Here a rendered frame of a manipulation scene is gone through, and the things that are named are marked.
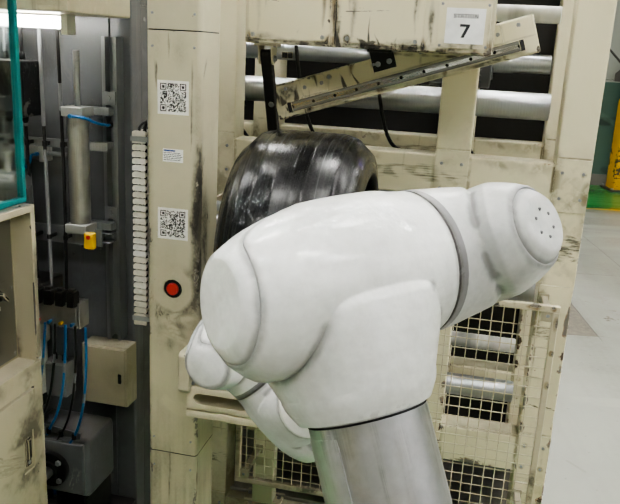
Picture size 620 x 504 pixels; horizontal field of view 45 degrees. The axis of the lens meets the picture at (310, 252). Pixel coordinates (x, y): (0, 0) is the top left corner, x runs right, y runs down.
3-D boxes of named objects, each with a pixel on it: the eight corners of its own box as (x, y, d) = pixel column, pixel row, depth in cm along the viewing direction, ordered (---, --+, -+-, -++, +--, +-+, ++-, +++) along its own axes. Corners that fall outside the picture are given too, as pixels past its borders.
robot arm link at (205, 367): (197, 314, 124) (247, 372, 126) (158, 361, 110) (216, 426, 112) (242, 281, 120) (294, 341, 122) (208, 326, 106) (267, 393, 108)
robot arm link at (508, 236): (436, 204, 82) (337, 220, 75) (566, 144, 67) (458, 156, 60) (471, 320, 80) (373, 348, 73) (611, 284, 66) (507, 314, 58)
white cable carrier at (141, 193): (133, 324, 185) (131, 130, 173) (142, 317, 190) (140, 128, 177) (150, 326, 184) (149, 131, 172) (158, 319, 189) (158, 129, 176)
